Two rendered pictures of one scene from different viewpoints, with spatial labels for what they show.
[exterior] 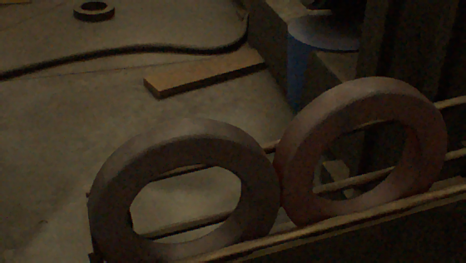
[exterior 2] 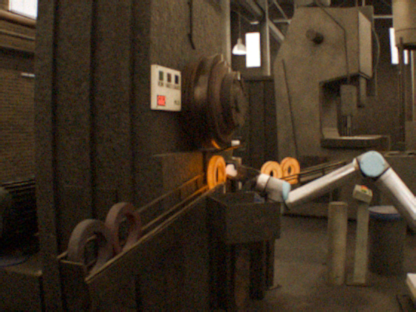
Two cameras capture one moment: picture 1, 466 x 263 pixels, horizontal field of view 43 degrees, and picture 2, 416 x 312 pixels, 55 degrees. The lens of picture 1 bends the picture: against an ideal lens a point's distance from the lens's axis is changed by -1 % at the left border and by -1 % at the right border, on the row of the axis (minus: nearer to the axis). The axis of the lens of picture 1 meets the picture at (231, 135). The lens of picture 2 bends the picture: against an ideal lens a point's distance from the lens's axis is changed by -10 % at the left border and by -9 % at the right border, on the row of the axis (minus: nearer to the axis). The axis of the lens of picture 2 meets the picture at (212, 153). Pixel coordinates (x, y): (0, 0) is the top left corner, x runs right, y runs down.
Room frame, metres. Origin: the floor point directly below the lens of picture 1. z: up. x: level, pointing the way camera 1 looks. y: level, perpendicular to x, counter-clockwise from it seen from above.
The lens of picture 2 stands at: (-0.51, 0.75, 0.97)
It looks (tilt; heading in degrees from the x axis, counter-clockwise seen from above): 3 degrees down; 307
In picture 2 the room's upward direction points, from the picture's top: 1 degrees counter-clockwise
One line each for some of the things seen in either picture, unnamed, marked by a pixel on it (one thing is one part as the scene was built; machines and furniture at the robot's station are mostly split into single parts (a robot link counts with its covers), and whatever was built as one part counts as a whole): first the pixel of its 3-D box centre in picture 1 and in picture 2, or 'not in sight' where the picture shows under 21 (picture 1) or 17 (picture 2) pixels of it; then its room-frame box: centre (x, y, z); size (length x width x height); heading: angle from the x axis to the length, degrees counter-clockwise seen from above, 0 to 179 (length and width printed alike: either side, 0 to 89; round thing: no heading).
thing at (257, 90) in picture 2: not in sight; (272, 136); (2.62, -4.90, 0.88); 1.71 x 0.92 x 1.76; 108
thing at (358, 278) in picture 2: not in sight; (362, 235); (0.27, -1.87, 0.31); 0.24 x 0.16 x 0.62; 108
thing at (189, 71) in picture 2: not in sight; (200, 101); (0.84, -0.97, 1.12); 0.47 x 0.10 x 0.47; 108
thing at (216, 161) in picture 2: not in sight; (217, 174); (0.77, -1.00, 0.75); 0.18 x 0.03 x 0.18; 106
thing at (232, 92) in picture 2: not in sight; (235, 100); (0.67, -1.03, 1.11); 0.28 x 0.06 x 0.28; 108
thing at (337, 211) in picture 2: not in sight; (336, 244); (0.41, -1.78, 0.26); 0.12 x 0.12 x 0.52
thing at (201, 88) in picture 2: not in sight; (216, 100); (0.77, -1.00, 1.11); 0.47 x 0.06 x 0.47; 108
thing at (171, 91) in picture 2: not in sight; (166, 89); (0.77, -0.64, 1.15); 0.26 x 0.02 x 0.18; 108
